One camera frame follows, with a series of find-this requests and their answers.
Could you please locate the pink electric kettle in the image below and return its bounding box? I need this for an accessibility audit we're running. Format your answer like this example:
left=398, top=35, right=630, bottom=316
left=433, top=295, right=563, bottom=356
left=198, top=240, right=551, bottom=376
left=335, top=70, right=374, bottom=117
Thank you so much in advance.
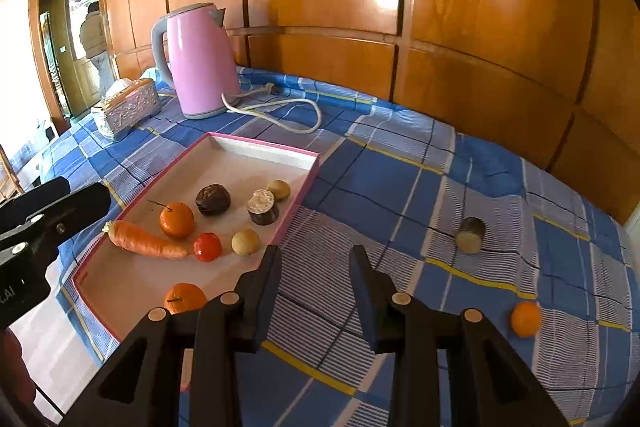
left=151, top=3, right=243, bottom=120

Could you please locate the dark cylindrical fruit piece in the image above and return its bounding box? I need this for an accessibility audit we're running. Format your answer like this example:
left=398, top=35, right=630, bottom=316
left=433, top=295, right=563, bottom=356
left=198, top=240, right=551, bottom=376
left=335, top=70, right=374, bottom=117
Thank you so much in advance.
left=455, top=217, right=487, bottom=254

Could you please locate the dark cut fruit piece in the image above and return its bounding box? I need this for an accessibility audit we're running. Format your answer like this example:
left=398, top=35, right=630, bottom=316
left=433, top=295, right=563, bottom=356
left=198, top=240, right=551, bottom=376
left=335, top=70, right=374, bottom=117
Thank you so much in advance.
left=246, top=189, right=281, bottom=226

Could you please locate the black cable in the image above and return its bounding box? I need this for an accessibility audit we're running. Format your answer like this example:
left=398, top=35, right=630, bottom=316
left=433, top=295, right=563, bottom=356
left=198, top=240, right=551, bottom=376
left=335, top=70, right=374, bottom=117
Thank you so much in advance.
left=34, top=386, right=67, bottom=414

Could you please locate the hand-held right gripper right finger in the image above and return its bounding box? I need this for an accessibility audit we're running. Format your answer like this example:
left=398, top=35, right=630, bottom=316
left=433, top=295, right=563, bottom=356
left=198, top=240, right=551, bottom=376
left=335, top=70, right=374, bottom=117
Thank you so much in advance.
left=348, top=245, right=571, bottom=427

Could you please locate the wooden door frame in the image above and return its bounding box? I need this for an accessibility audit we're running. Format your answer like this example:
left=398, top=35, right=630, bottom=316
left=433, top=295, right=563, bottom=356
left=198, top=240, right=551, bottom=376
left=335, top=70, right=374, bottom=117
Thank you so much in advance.
left=28, top=0, right=108, bottom=128

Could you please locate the pink shallow tray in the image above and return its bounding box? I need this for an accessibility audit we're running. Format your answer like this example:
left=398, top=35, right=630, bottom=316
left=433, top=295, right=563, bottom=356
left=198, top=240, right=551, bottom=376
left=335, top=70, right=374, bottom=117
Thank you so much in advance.
left=72, top=132, right=321, bottom=393

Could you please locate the orange carrot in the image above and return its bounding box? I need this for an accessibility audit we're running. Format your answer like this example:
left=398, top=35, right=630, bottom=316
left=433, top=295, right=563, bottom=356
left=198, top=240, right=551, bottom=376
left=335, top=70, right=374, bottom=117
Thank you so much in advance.
left=101, top=220, right=190, bottom=260

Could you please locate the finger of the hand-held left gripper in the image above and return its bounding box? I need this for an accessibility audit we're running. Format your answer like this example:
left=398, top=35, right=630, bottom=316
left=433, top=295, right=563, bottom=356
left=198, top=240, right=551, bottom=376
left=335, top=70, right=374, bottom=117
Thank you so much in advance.
left=0, top=177, right=71, bottom=235
left=0, top=183, right=112, bottom=268

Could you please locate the dark brown round fruit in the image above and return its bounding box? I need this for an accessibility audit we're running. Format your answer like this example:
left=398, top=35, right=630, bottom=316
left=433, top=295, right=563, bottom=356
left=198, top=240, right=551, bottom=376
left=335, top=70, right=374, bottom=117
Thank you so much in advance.
left=195, top=184, right=232, bottom=215

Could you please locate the white kettle power cord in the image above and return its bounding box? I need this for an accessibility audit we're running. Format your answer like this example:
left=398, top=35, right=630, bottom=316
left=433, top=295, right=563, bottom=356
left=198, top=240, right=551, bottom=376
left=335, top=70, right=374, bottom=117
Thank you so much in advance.
left=221, top=83, right=323, bottom=132

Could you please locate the small tan round fruit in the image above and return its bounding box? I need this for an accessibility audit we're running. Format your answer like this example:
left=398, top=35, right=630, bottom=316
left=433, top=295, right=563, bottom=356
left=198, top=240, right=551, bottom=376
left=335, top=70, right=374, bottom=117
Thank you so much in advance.
left=231, top=228, right=261, bottom=256
left=266, top=179, right=292, bottom=202

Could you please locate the small red tomato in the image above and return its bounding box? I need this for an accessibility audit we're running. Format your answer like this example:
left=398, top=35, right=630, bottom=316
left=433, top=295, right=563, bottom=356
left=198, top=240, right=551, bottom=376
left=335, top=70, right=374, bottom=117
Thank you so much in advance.
left=193, top=232, right=222, bottom=263

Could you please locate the wooden panelled headboard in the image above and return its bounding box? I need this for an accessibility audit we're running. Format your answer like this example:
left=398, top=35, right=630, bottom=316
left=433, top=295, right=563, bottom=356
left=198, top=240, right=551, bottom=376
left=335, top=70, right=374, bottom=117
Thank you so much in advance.
left=102, top=0, right=640, bottom=225

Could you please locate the orange tangerine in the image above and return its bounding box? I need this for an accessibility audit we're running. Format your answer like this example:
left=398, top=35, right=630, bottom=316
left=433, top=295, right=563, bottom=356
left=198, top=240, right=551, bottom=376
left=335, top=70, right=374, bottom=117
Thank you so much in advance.
left=510, top=301, right=543, bottom=339
left=147, top=199, right=196, bottom=239
left=164, top=283, right=208, bottom=314

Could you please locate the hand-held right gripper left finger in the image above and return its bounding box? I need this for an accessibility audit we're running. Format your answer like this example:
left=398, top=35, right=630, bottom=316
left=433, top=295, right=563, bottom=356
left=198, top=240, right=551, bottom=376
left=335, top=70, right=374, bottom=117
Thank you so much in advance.
left=60, top=245, right=283, bottom=427

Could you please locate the person's left hand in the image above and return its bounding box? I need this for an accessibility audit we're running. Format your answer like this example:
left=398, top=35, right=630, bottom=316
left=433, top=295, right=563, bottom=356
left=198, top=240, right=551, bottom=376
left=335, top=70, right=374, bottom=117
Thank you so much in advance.
left=0, top=329, right=27, bottom=408

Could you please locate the ornate silver tissue box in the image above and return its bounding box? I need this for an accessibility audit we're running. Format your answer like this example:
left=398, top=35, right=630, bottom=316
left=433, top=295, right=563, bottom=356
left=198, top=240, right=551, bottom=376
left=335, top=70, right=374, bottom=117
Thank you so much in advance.
left=91, top=78, right=162, bottom=142

